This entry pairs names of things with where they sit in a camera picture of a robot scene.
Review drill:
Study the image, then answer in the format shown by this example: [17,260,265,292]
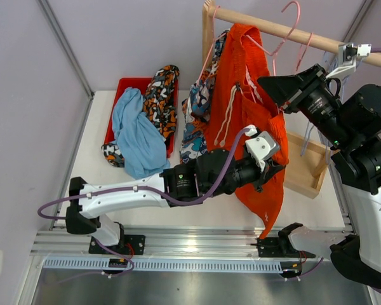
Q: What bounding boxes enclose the wooden clothes rack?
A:
[202,0,381,200]

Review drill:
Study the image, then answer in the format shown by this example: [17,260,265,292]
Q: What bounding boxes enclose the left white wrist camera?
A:
[244,125,280,172]

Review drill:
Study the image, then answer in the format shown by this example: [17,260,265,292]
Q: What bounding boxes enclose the red plastic bin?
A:
[101,78,178,158]

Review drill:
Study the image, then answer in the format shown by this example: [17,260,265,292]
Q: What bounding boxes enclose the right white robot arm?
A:
[257,65,381,289]

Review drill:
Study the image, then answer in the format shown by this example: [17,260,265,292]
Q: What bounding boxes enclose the camouflage orange grey shorts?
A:
[105,65,180,168]

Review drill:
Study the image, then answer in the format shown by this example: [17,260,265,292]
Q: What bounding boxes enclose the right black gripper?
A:
[258,64,356,149]

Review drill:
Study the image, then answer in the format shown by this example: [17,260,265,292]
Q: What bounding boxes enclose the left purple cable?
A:
[37,129,251,280]

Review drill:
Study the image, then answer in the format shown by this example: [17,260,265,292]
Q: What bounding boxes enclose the light blue shorts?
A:
[112,87,170,179]

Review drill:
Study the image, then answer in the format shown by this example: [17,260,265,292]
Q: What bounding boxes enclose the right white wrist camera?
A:
[326,43,371,80]

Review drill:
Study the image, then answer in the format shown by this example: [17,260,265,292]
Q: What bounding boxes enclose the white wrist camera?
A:
[244,125,280,172]
[326,43,371,80]

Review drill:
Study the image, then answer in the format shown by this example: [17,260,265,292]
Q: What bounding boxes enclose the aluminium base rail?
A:
[30,227,319,273]

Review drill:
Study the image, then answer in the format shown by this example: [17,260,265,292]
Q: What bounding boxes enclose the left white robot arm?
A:
[65,149,284,254]

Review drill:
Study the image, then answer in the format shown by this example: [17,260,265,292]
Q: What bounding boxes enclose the blue wire hanger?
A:
[300,121,314,157]
[322,53,356,80]

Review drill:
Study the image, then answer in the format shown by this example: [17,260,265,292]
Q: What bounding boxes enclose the blue orange patterned shorts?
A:
[180,30,229,164]

